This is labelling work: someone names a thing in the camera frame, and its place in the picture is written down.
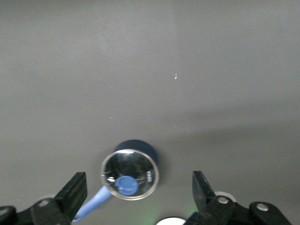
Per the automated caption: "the dark blue saucepan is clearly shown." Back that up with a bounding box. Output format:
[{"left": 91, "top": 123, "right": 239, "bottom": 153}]
[{"left": 72, "top": 140, "right": 159, "bottom": 223}]

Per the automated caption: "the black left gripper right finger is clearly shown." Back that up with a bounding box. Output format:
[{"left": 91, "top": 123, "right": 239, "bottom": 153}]
[{"left": 184, "top": 171, "right": 293, "bottom": 225}]

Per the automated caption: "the dark grey table mat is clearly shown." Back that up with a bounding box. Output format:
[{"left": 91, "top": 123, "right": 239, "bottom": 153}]
[{"left": 0, "top": 0, "right": 300, "bottom": 225}]

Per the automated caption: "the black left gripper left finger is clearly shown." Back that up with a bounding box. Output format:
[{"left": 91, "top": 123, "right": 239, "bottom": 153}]
[{"left": 0, "top": 172, "right": 88, "bottom": 225}]

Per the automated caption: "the glass lid blue knob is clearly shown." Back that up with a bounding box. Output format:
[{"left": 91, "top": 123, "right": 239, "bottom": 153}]
[{"left": 100, "top": 149, "right": 160, "bottom": 202}]

